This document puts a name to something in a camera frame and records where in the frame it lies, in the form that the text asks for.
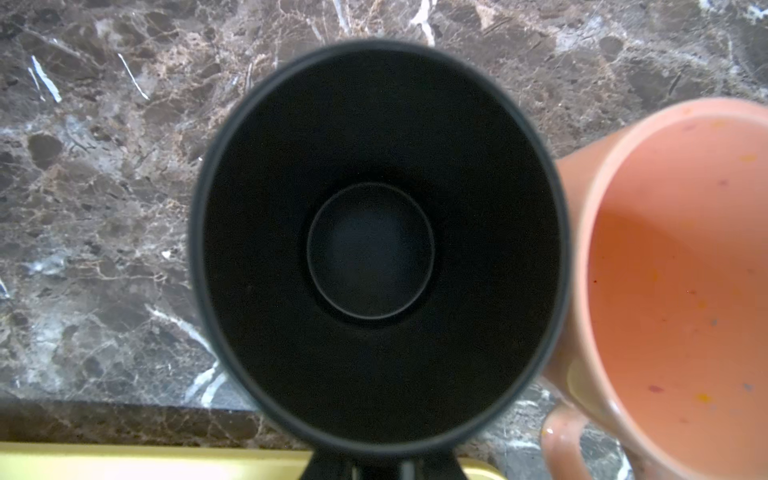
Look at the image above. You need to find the yellow plastic tray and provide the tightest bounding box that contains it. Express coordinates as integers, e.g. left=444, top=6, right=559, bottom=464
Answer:
left=1, top=442, right=503, bottom=480

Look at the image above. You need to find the pink cream mug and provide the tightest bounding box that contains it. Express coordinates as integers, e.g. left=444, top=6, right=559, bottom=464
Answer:
left=540, top=98, right=767, bottom=479

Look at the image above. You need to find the black mug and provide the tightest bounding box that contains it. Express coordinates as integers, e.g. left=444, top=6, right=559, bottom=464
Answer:
left=188, top=40, right=571, bottom=462

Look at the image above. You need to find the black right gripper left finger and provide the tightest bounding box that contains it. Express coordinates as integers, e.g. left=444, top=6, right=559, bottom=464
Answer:
left=299, top=450, right=354, bottom=480

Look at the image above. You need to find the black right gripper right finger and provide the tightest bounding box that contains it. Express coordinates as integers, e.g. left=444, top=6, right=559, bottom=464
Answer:
left=415, top=451, right=468, bottom=480

